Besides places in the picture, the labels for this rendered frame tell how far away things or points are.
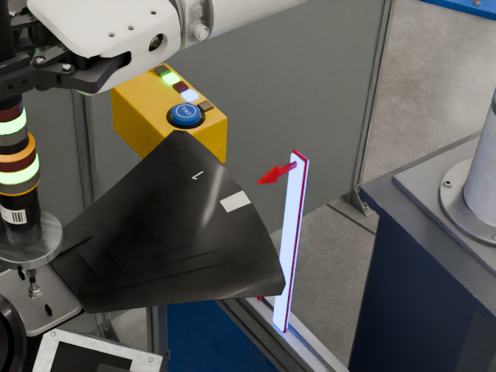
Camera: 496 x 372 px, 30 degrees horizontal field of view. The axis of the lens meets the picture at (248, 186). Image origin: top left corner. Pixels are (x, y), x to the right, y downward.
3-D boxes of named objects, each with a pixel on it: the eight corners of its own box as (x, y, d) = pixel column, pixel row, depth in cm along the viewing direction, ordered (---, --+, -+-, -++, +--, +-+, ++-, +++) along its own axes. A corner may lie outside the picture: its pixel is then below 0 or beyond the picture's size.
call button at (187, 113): (166, 116, 132) (166, 107, 130) (189, 107, 134) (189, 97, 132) (182, 132, 129) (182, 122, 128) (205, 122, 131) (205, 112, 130)
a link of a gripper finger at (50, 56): (103, 90, 74) (35, 92, 73) (102, 54, 78) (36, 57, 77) (102, 61, 72) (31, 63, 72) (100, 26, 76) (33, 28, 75)
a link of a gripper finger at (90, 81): (131, 93, 73) (60, 95, 72) (128, 36, 78) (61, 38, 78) (131, 80, 72) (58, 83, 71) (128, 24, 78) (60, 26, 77)
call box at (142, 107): (112, 136, 143) (108, 82, 136) (166, 114, 148) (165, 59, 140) (171, 197, 134) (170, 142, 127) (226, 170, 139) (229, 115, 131)
